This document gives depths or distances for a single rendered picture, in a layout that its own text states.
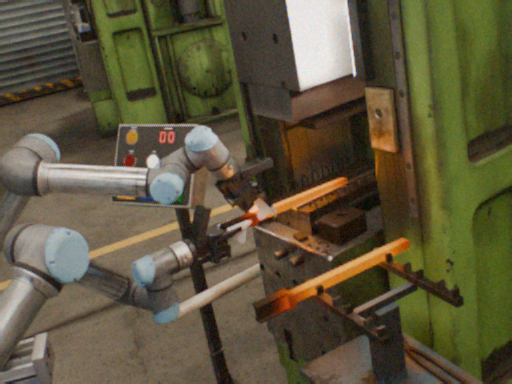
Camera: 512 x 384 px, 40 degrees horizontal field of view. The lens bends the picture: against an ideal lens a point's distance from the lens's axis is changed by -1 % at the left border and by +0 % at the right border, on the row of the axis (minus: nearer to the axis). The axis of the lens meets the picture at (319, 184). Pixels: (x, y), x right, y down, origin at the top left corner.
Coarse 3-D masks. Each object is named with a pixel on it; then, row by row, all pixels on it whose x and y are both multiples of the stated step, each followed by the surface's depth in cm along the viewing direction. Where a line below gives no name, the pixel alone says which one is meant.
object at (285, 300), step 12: (396, 240) 181; (408, 240) 180; (372, 252) 177; (384, 252) 177; (396, 252) 179; (348, 264) 173; (360, 264) 173; (372, 264) 175; (324, 276) 169; (336, 276) 169; (348, 276) 172; (300, 288) 166; (312, 288) 166; (324, 288) 168; (264, 300) 161; (276, 300) 162; (288, 300) 163; (300, 300) 165; (264, 312) 161; (276, 312) 163
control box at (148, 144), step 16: (128, 128) 245; (144, 128) 242; (160, 128) 239; (176, 128) 237; (192, 128) 234; (208, 128) 239; (128, 144) 245; (144, 144) 242; (160, 144) 239; (176, 144) 236; (144, 160) 241; (192, 176) 232; (192, 192) 232; (192, 208) 235
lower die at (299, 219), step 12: (348, 168) 237; (360, 168) 232; (324, 180) 228; (360, 180) 223; (300, 192) 221; (324, 192) 216; (336, 192) 217; (348, 192) 215; (360, 192) 218; (300, 204) 210; (312, 204) 211; (324, 204) 210; (336, 204) 212; (372, 204) 223; (276, 216) 220; (288, 216) 215; (300, 216) 210; (312, 216) 207; (300, 228) 212; (312, 228) 208
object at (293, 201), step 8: (328, 184) 219; (336, 184) 219; (304, 192) 214; (312, 192) 214; (320, 192) 216; (288, 200) 209; (296, 200) 210; (304, 200) 212; (280, 208) 206; (288, 208) 208; (240, 216) 200; (248, 216) 200; (256, 216) 200; (224, 224) 196; (232, 224) 196; (256, 224) 201
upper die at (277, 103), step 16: (336, 80) 202; (352, 80) 206; (256, 96) 205; (272, 96) 199; (288, 96) 193; (304, 96) 196; (320, 96) 199; (336, 96) 203; (352, 96) 208; (256, 112) 208; (272, 112) 202; (288, 112) 195; (304, 112) 197; (320, 112) 201
